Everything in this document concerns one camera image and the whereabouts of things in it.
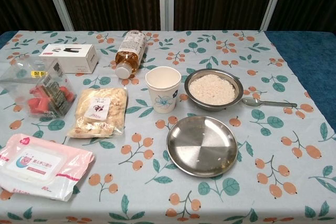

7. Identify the clear bag of beige snacks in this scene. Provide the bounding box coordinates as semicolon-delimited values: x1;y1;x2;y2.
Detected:
67;87;129;138

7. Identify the clear box with red items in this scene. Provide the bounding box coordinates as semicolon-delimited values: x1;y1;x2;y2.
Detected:
0;55;77;119

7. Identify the floral patterned tablecloth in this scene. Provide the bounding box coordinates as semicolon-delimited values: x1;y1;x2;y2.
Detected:
0;30;336;224

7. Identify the white floral paper cup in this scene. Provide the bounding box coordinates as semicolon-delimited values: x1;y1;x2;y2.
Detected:
145;66;182;114

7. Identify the pink wet wipes pack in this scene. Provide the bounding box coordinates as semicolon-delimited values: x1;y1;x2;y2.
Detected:
0;133;96;202

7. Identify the round metal plate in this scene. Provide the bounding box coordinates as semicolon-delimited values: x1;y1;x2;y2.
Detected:
166;115;238;178

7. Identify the amber tea plastic bottle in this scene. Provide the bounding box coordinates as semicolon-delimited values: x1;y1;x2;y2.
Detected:
115;30;148;79

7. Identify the white cardboard box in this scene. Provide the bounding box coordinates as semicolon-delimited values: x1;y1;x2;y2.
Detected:
39;44;99;74

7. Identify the white partition frame post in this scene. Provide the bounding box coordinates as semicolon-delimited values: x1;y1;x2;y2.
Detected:
260;0;288;31
41;0;75;31
159;0;176;31

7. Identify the metal spoon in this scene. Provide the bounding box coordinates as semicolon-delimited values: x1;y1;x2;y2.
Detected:
241;97;298;108

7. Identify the metal bowl of rice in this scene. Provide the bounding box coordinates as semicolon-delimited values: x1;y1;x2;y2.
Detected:
184;68;244;112

